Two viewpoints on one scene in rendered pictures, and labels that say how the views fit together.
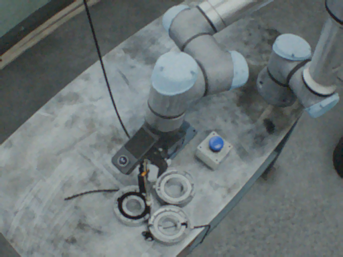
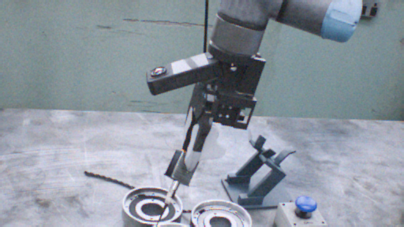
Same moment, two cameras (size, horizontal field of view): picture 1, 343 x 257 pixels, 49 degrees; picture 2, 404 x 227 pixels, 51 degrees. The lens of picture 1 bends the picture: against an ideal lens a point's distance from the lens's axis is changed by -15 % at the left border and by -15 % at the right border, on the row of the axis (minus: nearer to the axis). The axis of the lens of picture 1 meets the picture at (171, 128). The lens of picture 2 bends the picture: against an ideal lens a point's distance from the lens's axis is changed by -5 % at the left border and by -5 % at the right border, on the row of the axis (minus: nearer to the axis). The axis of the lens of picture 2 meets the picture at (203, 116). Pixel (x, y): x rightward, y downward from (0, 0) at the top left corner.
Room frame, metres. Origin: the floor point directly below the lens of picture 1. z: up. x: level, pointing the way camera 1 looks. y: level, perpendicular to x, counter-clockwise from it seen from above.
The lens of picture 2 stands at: (-0.05, -0.36, 1.32)
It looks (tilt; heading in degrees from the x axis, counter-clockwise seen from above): 26 degrees down; 39
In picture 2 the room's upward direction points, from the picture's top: 9 degrees clockwise
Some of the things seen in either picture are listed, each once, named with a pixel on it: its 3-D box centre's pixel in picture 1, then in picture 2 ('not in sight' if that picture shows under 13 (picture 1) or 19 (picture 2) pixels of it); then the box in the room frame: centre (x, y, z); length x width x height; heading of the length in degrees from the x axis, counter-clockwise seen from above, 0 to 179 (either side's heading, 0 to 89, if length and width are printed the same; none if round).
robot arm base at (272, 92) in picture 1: (281, 79); not in sight; (0.85, -0.32, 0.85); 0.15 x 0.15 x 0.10
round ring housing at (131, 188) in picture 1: (133, 207); (151, 213); (0.39, 0.07, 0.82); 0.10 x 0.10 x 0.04
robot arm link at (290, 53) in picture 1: (291, 58); not in sight; (0.85, -0.33, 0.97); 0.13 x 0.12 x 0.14; 33
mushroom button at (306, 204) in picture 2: (215, 146); (303, 211); (0.58, -0.12, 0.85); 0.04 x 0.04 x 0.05
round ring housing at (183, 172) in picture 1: (175, 188); (219, 226); (0.46, -0.03, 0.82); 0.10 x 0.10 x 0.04
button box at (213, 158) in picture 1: (215, 149); (302, 222); (0.58, -0.12, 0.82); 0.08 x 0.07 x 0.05; 145
